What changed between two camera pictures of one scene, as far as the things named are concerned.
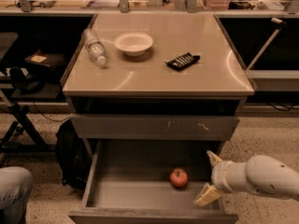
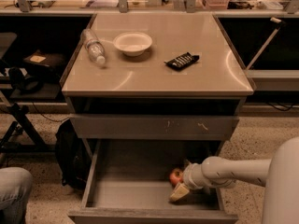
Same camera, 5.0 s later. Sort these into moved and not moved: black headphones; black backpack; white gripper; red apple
Moved: white gripper
Not moved: red apple; black headphones; black backpack
